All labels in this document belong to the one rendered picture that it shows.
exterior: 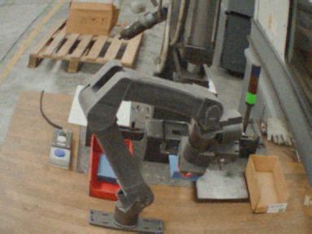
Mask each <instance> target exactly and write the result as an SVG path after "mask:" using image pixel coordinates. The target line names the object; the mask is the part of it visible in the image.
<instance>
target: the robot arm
mask: <svg viewBox="0 0 312 234"><path fill-rule="evenodd" d="M78 102H79V105H80V107H81V110H82V111H83V113H84V117H85V118H86V120H87V124H88V125H89V127H90V128H91V132H92V134H95V137H96V138H97V142H98V144H99V145H100V146H101V148H102V152H103V153H104V155H105V156H106V160H107V161H108V163H109V164H110V166H111V167H112V169H113V172H114V173H115V177H116V178H117V183H118V185H119V186H120V188H119V190H118V191H117V193H116V194H115V196H116V197H117V198H118V200H117V202H116V203H115V212H114V213H109V212H102V211H100V210H89V225H92V226H95V227H100V228H109V229H112V230H119V231H126V232H138V233H145V234H163V232H164V229H163V221H162V220H161V219H156V218H142V217H139V214H140V213H141V212H142V211H143V210H144V209H145V208H146V207H147V206H150V205H152V203H153V202H154V193H153V191H152V189H151V187H150V186H149V184H148V183H147V182H146V180H145V177H144V176H143V175H142V174H141V171H140V170H138V168H137V165H136V164H135V162H134V159H133V156H132V153H131V151H130V150H129V148H128V145H127V143H126V142H125V140H124V137H123V135H122V133H121V131H120V127H119V124H118V121H119V119H118V116H117V114H118V112H119V109H120V105H121V103H122V102H139V103H143V104H146V105H150V106H156V107H159V108H162V109H165V110H169V111H176V112H179V113H181V114H182V115H185V116H188V117H191V118H193V120H194V121H196V122H194V124H193V127H192V131H191V133H190V135H189V136H183V137H182V140H181V142H180V146H179V153H178V159H179V160H178V163H177V169H178V170H179V173H180V174H181V177H184V178H188V177H189V176H191V175H192V174H197V176H204V175H205V173H206V168H207V167H208V166H209V165H210V161H211V159H212V157H213V155H214V156H215V157H216V158H217V159H218V160H219V161H221V163H223V164H225V165H228V164H229V163H234V162H235V161H236V158H237V157H238V156H239V141H238V140H240V139H241V138H242V134H243V124H242V122H243V117H242V116H241V115H240V114H239V112H238V111H237V110H236V109H232V110H224V107H223V105H222V103H221V101H220V100H219V99H217V97H216V96H215V95H214V94H213V93H212V92H211V91H210V90H209V89H207V88H205V87H201V86H200V85H196V84H193V85H189V84H181V83H177V82H172V81H169V80H164V79H161V78H158V77H155V76H151V75H147V74H142V73H140V72H137V71H135V70H132V69H129V68H127V67H123V65H122V64H121V63H120V62H119V61H118V60H117V61H115V60H111V61H109V62H108V63H107V64H105V65H104V66H103V68H102V69H101V70H100V71H98V72H97V74H95V75H94V76H93V78H91V79H90V80H89V82H88V83H87V84H86V85H85V86H84V87H83V88H82V89H81V90H80V92H79V94H78ZM187 173H188V174H187Z"/></svg>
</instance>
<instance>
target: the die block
mask: <svg viewBox="0 0 312 234"><path fill-rule="evenodd" d="M161 144H162V141H156V140H150V139H147V133H146V123H145V134H144V137H143V141H142V157H143V161H148V162H155V163H165V162H166V159H167V154H162V155H161V147H160V145H161ZM168 144H169V146H173V147H179V146H180V143H174V142H168Z"/></svg>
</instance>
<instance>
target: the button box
mask: <svg viewBox="0 0 312 234"><path fill-rule="evenodd" d="M43 92H45V90H44V89H43V90H42V91H41V99H40V110H41V113H42V115H43V116H44V118H45V119H46V120H47V121H48V122H49V123H50V124H52V125H53V126H55V127H56V129H55V130H54V135H53V140H52V146H53V147H57V148H61V149H64V150H70V152H71V147H72V146H71V144H72V131H66V130H65V129H64V128H63V127H61V126H59V125H57V124H56V123H52V122H51V121H50V120H49V119H48V118H47V117H46V116H45V115H44V112H43V110H42V108H41V103H42V95H43ZM57 128H61V129H57ZM61 131H63V132H65V133H66V134H67V135H66V136H65V138H66V141H64V142H61V141H59V140H58V137H59V132H61ZM52 146H51V147H52Z"/></svg>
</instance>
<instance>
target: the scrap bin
mask: <svg viewBox="0 0 312 234"><path fill-rule="evenodd" d="M125 142H126V143H127V145H128V148H129V150H130V151H131V153H132V141H130V140H125ZM90 149H91V154H90V165H89V168H90V171H89V196H90V197H95V198H99V199H106V200H111V201H114V202H117V200H118V198H117V197H116V196H115V194H116V193H117V191H118V190H119V188H120V186H119V185H118V184H115V183H112V182H107V181H102V180H97V178H98V162H99V158H100V156H99V154H103V155H104V153H103V152H102V148H101V146H100V145H99V144H98V142H97V138H96V137H95V135H93V134H92V142H91V147H90Z"/></svg>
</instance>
